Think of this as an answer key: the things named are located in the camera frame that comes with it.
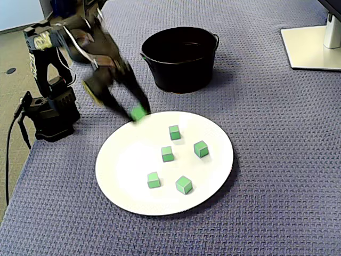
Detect black monitor screen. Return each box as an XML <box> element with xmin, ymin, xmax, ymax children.
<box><xmin>318</xmin><ymin>0</ymin><xmax>341</xmax><ymax>16</ymax></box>

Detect blue woven table cloth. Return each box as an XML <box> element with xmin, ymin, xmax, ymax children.
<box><xmin>0</xmin><ymin>0</ymin><xmax>341</xmax><ymax>256</ymax></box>

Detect thick black power cable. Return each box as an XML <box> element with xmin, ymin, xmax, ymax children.
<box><xmin>5</xmin><ymin>92</ymin><xmax>31</xmax><ymax>206</ymax></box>

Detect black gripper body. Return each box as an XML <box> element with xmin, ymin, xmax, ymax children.
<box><xmin>80</xmin><ymin>54</ymin><xmax>129</xmax><ymax>104</ymax></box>

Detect short black plug cable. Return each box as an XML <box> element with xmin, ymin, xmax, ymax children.
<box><xmin>18</xmin><ymin>114</ymin><xmax>32</xmax><ymax>149</ymax></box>

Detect black metal bucket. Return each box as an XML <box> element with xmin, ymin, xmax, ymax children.
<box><xmin>140</xmin><ymin>26</ymin><xmax>221</xmax><ymax>94</ymax></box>

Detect dark chair frame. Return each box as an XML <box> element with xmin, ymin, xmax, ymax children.
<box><xmin>82</xmin><ymin>0</ymin><xmax>107</xmax><ymax>27</ymax></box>

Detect green cube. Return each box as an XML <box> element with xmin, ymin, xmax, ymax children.
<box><xmin>147</xmin><ymin>171</ymin><xmax>161</xmax><ymax>189</ymax></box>
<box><xmin>193</xmin><ymin>140</ymin><xmax>209</xmax><ymax>158</ymax></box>
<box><xmin>129</xmin><ymin>105</ymin><xmax>148</xmax><ymax>122</ymax></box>
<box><xmin>168</xmin><ymin>125</ymin><xmax>182</xmax><ymax>141</ymax></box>
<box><xmin>160</xmin><ymin>146</ymin><xmax>175</xmax><ymax>163</ymax></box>
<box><xmin>175</xmin><ymin>175</ymin><xmax>193</xmax><ymax>195</ymax></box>

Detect silver monitor stand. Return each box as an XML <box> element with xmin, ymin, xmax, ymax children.
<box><xmin>280</xmin><ymin>12</ymin><xmax>341</xmax><ymax>71</ymax></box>

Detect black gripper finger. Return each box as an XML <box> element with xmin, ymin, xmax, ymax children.
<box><xmin>116</xmin><ymin>63</ymin><xmax>152</xmax><ymax>116</ymax></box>
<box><xmin>100</xmin><ymin>89</ymin><xmax>135</xmax><ymax>123</ymax></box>

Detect dark blue bin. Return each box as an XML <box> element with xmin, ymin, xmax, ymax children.
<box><xmin>50</xmin><ymin>0</ymin><xmax>82</xmax><ymax>20</ymax></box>

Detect white round plate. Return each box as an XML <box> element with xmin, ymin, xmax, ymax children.
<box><xmin>95</xmin><ymin>110</ymin><xmax>234</xmax><ymax>217</ymax></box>

